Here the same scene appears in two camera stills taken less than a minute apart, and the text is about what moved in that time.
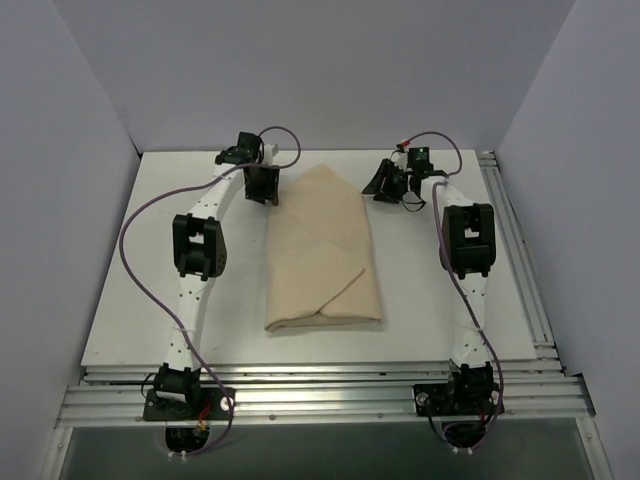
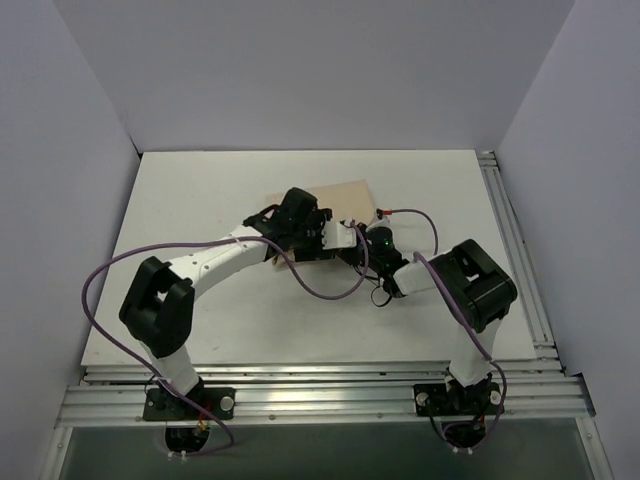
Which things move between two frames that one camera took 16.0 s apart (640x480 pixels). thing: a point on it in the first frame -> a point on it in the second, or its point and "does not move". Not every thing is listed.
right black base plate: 457,399 does not move
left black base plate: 180,404 does not move
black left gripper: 261,182 -> 310,245
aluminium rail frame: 542,392 does not move
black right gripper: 391,181 -> 363,247
